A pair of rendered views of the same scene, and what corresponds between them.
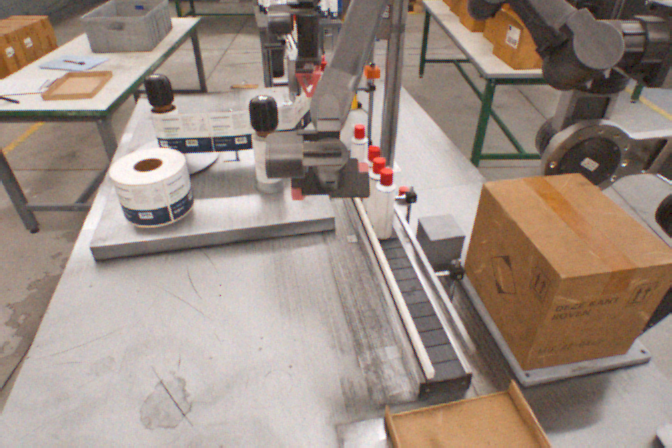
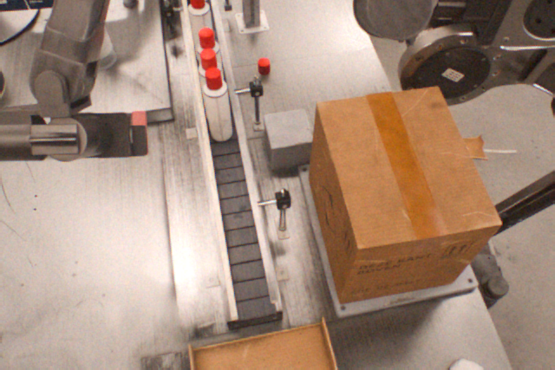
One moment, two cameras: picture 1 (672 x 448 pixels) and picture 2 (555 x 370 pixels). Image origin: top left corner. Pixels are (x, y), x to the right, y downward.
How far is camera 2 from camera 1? 0.37 m
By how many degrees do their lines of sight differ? 22
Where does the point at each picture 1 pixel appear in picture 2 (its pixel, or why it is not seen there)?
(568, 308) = (374, 266)
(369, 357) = (186, 285)
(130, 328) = not seen: outside the picture
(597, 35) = not seen: outside the picture
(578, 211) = (413, 150)
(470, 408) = (277, 341)
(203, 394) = (13, 325)
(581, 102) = not seen: outside the picture
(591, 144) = (453, 55)
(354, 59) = (81, 16)
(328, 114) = (49, 99)
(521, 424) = (324, 358)
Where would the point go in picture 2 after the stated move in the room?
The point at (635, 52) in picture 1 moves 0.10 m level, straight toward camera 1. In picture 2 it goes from (455, 8) to (419, 57)
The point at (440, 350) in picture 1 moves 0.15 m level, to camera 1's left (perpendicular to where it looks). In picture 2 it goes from (255, 285) to (179, 285)
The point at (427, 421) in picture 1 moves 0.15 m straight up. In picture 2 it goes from (232, 354) to (225, 334)
